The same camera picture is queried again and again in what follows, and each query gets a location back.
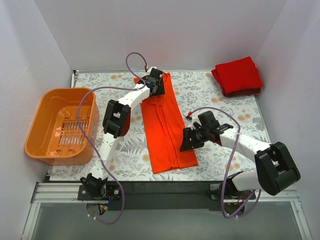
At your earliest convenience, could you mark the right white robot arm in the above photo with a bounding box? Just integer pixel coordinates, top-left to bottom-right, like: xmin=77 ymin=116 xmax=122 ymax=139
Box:
xmin=180 ymin=111 xmax=301 ymax=199

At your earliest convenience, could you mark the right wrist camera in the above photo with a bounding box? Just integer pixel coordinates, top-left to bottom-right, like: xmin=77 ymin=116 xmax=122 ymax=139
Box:
xmin=186 ymin=111 xmax=202 ymax=130

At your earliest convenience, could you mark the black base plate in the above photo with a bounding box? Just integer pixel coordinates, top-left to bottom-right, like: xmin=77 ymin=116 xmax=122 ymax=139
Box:
xmin=77 ymin=180 xmax=256 ymax=212

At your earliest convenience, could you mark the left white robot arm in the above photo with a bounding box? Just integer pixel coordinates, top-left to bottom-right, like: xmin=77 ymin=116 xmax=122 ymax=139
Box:
xmin=80 ymin=67 xmax=166 ymax=200

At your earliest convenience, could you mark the aluminium frame rail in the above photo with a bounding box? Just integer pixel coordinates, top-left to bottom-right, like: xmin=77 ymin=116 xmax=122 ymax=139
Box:
xmin=22 ymin=181 xmax=312 ymax=240

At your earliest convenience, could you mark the folded dark red t-shirt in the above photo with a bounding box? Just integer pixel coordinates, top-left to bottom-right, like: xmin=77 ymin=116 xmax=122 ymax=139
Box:
xmin=221 ymin=88 xmax=261 ymax=98

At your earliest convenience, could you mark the orange t-shirt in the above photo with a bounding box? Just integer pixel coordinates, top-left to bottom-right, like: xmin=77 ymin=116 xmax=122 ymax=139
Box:
xmin=140 ymin=72 xmax=198 ymax=174

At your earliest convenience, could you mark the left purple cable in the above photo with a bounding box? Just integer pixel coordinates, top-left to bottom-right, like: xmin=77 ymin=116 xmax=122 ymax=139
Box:
xmin=76 ymin=51 xmax=151 ymax=225

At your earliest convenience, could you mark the floral patterned table mat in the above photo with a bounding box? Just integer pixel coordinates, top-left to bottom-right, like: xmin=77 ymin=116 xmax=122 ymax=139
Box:
xmin=48 ymin=70 xmax=280 ymax=182

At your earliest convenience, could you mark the orange plastic basket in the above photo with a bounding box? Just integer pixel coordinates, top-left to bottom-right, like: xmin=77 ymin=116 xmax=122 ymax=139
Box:
xmin=24 ymin=87 xmax=100 ymax=166

